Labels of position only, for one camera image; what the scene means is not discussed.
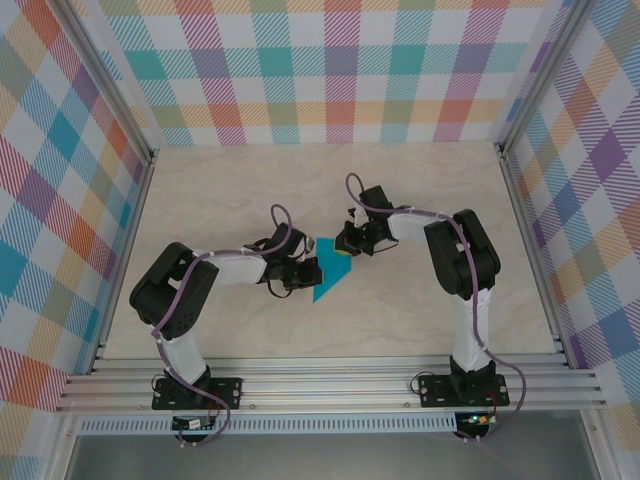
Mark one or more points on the blue paper sheet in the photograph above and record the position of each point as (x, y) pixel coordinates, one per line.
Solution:
(332, 272)

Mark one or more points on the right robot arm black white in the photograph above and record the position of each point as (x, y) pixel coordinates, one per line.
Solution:
(460, 260)

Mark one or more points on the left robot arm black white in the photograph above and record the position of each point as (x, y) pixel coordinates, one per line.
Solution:
(172, 295)

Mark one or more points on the small green circuit board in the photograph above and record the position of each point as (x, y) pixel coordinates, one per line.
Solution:
(477, 419)
(192, 424)

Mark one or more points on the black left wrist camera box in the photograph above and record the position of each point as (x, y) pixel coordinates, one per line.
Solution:
(287, 240)

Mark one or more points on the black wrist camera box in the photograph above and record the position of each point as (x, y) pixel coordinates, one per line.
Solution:
(374, 199)
(287, 240)

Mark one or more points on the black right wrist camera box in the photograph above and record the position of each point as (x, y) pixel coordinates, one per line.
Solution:
(374, 199)

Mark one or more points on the aluminium mounting rail beam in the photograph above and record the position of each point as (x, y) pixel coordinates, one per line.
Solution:
(325, 385)

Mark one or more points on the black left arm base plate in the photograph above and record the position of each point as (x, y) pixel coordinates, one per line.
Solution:
(230, 392)

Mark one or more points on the aluminium side rail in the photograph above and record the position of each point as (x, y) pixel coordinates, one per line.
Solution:
(125, 260)
(532, 250)

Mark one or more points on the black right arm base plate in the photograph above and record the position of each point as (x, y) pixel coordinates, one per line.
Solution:
(435, 392)

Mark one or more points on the aluminium corner post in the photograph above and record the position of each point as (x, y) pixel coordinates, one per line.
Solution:
(542, 82)
(107, 82)

